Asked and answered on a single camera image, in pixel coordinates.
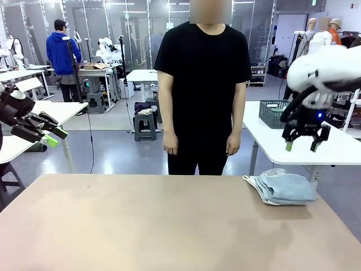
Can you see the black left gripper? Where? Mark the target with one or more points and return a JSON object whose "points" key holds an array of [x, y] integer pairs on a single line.
{"points": [[17, 108]]}

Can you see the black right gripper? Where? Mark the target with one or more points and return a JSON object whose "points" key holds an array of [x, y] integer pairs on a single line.
{"points": [[308, 120]]}

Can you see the grey plastic basket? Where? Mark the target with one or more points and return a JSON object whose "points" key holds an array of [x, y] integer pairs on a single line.
{"points": [[272, 117]]}

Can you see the light blue terry towel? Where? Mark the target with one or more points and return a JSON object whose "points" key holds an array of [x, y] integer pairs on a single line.
{"points": [[293, 189]]}

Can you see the person's left forearm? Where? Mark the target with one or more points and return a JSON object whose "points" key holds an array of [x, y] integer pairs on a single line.
{"points": [[236, 118]]}

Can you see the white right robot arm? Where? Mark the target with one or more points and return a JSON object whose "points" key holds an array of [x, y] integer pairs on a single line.
{"points": [[318, 67]]}

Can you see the person's right forearm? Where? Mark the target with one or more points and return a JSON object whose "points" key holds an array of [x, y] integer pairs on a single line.
{"points": [[169, 118]]}

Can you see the person's left hand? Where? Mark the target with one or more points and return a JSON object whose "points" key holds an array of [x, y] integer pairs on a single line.
{"points": [[233, 144]]}

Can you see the person's right hand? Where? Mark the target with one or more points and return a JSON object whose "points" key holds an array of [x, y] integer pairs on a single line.
{"points": [[170, 144]]}

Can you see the dark green bag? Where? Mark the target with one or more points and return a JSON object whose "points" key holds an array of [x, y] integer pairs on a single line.
{"points": [[36, 147]]}

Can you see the white table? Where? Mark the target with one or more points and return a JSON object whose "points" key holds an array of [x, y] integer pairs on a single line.
{"points": [[268, 146], [70, 108]]}

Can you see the black rolling cart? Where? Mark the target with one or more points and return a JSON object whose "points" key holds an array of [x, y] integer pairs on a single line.
{"points": [[341, 113]]}

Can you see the white metal rack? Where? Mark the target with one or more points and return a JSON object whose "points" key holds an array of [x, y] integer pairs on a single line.
{"points": [[352, 110]]}

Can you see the long white workbench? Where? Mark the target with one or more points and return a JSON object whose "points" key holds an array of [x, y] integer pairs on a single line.
{"points": [[19, 74]]}

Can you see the grey plastic stool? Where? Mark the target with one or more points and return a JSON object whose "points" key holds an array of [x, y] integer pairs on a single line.
{"points": [[153, 110], [145, 127], [96, 101]]}

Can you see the black tripod pole white head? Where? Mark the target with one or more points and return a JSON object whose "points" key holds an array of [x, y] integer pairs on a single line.
{"points": [[74, 70]]}

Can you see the black bags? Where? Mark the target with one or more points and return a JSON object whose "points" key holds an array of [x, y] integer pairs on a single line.
{"points": [[277, 66]]}

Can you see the person in blue hoodie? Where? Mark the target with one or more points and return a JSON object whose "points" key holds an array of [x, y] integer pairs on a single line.
{"points": [[63, 56]]}

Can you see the wooden shoe shelf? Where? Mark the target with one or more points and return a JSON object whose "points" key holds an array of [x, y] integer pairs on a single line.
{"points": [[258, 76]]}

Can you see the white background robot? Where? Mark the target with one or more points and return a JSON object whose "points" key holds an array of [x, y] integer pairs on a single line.
{"points": [[17, 53], [105, 52]]}

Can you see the grey metal desk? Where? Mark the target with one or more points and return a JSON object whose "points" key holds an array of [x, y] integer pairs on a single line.
{"points": [[96, 73]]}

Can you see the open cardboard box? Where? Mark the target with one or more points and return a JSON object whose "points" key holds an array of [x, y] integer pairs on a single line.
{"points": [[97, 66]]}

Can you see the black tripod stand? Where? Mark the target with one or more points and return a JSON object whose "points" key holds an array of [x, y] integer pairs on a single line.
{"points": [[298, 45]]}

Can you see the mannequin with white top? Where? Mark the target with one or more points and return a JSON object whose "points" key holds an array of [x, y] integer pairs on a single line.
{"points": [[318, 39]]}

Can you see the dark hanging clothes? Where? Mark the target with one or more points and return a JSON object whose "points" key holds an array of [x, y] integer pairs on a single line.
{"points": [[352, 41]]}

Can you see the mannequin with orange shirt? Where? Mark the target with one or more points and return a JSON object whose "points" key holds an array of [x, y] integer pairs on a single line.
{"points": [[335, 34]]}

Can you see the dark purple cloth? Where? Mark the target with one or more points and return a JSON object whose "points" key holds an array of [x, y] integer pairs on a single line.
{"points": [[142, 105]]}

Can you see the beige cloth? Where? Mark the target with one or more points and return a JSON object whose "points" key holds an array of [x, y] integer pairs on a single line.
{"points": [[145, 112]]}

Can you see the white height-adjustable desk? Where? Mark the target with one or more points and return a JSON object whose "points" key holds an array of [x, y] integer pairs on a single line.
{"points": [[141, 74]]}

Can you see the person in black t-shirt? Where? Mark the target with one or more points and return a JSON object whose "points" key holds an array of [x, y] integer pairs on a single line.
{"points": [[203, 84]]}

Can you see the white paper sign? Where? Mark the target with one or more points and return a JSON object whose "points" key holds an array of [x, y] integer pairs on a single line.
{"points": [[169, 27]]}

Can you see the black metal frame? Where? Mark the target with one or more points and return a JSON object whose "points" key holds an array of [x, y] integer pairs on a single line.
{"points": [[4, 172]]}

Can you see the black camera pole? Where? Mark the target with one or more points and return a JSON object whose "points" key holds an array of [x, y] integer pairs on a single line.
{"points": [[122, 62]]}

